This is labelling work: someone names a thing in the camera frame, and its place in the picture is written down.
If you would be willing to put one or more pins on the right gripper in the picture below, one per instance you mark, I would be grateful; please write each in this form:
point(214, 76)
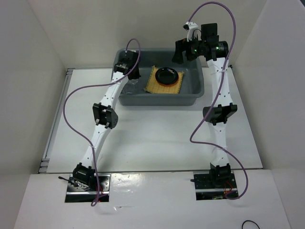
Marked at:
point(180, 45)

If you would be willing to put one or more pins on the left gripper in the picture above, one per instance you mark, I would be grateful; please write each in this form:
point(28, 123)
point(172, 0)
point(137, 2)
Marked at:
point(137, 76)

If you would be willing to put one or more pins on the bamboo mat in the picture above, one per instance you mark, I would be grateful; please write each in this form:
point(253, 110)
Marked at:
point(153, 86)

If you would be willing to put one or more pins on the black plate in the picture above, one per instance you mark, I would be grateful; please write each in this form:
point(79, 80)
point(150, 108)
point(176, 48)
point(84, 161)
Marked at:
point(166, 74)

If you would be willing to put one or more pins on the orange plastic plate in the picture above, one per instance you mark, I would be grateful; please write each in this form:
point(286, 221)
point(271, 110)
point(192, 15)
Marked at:
point(170, 84)

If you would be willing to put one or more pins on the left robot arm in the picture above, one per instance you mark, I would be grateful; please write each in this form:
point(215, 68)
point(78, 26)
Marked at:
point(105, 116)

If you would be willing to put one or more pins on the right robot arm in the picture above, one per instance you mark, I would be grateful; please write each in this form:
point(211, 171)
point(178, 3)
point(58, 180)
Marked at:
point(204, 41)

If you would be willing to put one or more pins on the grey plastic bin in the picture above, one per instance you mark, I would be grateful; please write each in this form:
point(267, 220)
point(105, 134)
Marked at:
point(192, 85)

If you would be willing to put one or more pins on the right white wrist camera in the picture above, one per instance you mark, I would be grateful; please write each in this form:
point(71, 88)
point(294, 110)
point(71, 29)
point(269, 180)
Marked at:
point(190, 27)

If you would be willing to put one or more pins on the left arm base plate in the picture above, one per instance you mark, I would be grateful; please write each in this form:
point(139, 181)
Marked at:
point(78, 192)

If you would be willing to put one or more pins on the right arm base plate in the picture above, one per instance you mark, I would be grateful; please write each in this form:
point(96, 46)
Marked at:
point(206, 189)

